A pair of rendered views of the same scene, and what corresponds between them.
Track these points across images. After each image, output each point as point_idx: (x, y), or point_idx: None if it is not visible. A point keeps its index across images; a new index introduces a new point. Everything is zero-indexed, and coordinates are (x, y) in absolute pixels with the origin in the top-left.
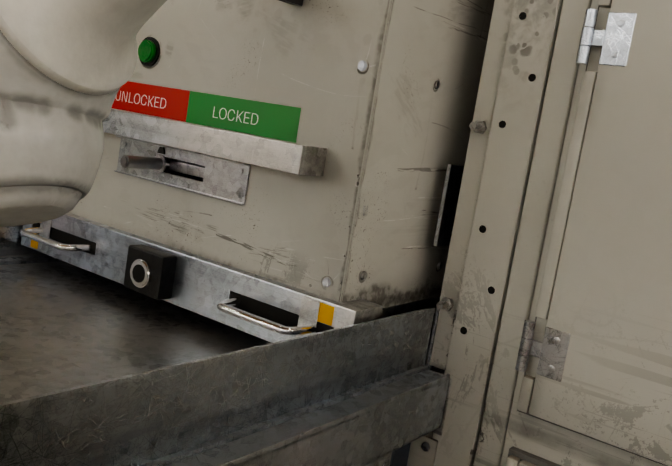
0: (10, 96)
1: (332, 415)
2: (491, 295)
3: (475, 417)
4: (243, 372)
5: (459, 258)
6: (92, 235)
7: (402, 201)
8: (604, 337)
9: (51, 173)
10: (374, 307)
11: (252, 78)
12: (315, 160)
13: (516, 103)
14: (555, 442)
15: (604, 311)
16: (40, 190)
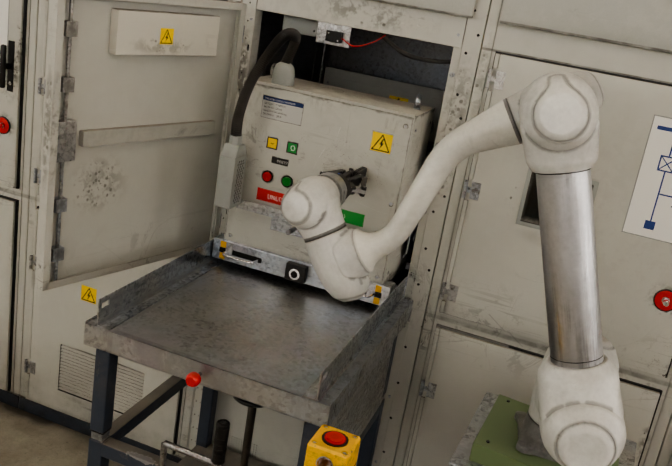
0: (361, 277)
1: (389, 324)
2: (429, 272)
3: (423, 314)
4: (374, 318)
5: (416, 258)
6: (259, 255)
7: None
8: (469, 287)
9: (366, 290)
10: (393, 284)
11: None
12: None
13: (438, 205)
14: (452, 321)
15: (469, 279)
16: (363, 294)
